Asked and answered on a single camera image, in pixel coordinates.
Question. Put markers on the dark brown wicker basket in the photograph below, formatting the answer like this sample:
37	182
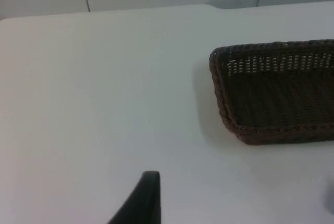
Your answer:
276	98

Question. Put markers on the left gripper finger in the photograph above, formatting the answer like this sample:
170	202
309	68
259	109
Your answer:
146	203

